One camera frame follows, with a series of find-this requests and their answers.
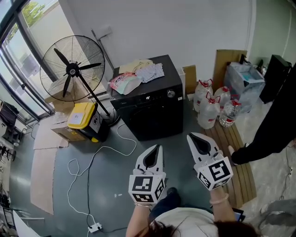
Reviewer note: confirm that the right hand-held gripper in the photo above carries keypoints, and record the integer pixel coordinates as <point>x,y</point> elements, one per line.
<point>217,172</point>

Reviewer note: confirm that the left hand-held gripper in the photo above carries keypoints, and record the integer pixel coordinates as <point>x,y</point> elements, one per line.
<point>141,182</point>

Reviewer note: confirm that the black washing machine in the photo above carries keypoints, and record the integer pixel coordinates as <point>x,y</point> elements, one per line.
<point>152,111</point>

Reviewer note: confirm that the brushed silver metal control knob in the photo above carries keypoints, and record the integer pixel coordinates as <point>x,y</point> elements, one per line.
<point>171,94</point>

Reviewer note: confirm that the person's left forearm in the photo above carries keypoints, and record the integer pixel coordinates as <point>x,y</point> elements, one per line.
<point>138,217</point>

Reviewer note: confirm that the person's right forearm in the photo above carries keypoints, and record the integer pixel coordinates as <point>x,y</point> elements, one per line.
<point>222,208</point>

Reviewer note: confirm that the person's legs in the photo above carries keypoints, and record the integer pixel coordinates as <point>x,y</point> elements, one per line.
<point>166,203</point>

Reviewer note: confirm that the ribbed clear water bottle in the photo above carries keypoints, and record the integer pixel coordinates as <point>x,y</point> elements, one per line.
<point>229,114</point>

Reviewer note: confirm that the small white floor object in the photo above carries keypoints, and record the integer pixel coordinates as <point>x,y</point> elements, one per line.
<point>118,195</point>

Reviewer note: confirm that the wooden slatted bench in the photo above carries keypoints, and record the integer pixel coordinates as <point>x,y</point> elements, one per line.
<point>240,180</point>

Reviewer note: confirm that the person's torso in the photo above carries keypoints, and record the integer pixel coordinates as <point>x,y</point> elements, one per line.
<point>185,222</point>

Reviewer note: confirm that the blue tablet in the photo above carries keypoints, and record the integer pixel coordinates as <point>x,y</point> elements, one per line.
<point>238,215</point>

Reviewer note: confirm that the small brown cardboard piece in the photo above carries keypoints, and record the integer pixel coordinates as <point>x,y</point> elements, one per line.
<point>190,78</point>

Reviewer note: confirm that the white board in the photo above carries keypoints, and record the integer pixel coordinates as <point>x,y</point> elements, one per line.
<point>182,78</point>

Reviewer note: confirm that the clear plastic storage box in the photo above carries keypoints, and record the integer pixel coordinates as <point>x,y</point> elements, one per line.
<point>245,88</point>

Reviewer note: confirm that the white power strip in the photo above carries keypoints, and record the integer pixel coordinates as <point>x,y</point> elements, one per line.
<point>94,227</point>

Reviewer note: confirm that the yellow and black toolbox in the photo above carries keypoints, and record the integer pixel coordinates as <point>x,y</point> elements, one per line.
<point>81,114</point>

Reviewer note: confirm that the large brown cardboard sheet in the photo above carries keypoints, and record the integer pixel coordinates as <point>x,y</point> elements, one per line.
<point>219,67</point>

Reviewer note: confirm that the checkered cloth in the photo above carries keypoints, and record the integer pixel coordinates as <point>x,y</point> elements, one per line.
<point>150,72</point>

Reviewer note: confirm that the printed cardboard box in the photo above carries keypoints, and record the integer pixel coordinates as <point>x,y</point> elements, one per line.
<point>62,134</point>

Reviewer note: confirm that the beige cloth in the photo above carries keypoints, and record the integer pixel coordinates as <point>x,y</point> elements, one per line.
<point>133,66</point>

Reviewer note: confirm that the plain brown cardboard box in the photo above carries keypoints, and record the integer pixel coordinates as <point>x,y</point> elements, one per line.
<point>57,101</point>

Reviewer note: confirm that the black framed glass window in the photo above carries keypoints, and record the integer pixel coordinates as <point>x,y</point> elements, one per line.
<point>14,58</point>

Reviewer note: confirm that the black pedestal fan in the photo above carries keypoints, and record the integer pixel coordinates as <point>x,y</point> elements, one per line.
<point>71,69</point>

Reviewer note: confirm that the grey wall conduit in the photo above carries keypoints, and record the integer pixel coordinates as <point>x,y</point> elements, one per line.
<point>101,41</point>

